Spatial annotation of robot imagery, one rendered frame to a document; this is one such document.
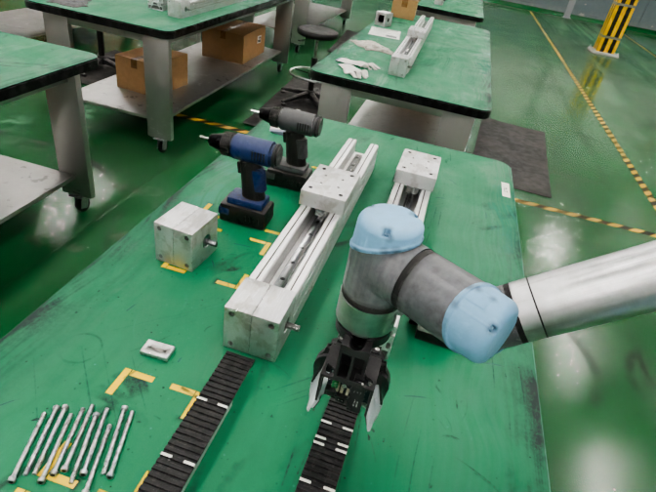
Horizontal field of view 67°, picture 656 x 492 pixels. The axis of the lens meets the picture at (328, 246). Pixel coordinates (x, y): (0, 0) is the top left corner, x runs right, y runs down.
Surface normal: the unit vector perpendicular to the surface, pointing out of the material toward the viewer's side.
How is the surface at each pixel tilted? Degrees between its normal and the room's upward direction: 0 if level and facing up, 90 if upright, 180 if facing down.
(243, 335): 90
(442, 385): 0
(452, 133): 90
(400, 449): 0
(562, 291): 47
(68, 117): 90
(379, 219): 1
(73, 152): 90
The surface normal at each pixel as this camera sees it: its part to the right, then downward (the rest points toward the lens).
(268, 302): 0.15, -0.81
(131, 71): -0.34, 0.47
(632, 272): -0.45, -0.35
